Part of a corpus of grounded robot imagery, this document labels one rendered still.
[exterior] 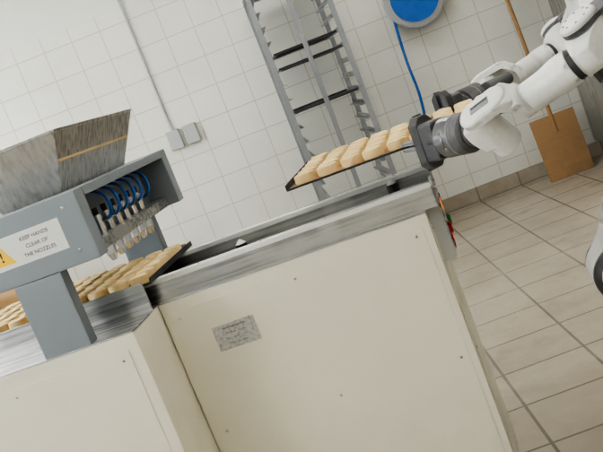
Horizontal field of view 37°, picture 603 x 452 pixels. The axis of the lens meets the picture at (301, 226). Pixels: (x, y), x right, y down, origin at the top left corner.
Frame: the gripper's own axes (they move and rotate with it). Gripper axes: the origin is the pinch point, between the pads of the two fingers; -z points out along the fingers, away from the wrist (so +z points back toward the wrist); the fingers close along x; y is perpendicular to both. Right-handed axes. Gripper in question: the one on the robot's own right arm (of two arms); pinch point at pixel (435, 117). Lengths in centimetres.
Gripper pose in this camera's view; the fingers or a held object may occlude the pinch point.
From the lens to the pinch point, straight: 242.3
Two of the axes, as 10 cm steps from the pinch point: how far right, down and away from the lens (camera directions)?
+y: 5.6, -0.8, -8.3
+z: 7.5, -3.8, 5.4
